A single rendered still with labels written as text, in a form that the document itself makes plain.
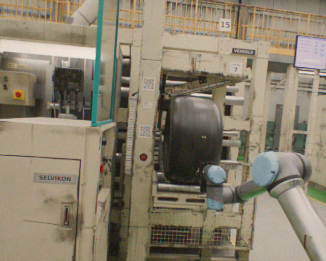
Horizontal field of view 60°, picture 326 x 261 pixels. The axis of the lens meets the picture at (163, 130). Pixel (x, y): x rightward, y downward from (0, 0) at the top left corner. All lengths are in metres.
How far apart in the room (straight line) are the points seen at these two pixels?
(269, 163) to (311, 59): 4.79
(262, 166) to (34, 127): 0.80
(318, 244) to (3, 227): 1.02
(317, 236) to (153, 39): 1.33
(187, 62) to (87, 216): 1.31
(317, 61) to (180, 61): 4.01
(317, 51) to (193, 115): 4.39
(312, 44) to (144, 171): 4.52
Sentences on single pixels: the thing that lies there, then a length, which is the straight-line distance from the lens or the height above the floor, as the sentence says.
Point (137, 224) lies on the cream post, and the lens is 1.86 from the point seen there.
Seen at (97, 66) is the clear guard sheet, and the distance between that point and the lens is 1.05.
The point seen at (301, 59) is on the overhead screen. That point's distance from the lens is 5.59.
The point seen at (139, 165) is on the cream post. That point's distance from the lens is 1.75.
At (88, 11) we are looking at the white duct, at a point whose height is 1.99.
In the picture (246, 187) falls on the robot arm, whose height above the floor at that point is 1.04.
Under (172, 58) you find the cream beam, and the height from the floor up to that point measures 1.73.
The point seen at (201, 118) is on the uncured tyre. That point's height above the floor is 1.33.
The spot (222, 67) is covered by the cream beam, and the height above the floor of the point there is 1.70.
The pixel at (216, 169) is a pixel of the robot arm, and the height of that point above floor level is 1.11.
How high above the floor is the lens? 1.33
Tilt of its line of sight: 3 degrees down
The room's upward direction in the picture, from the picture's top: 4 degrees clockwise
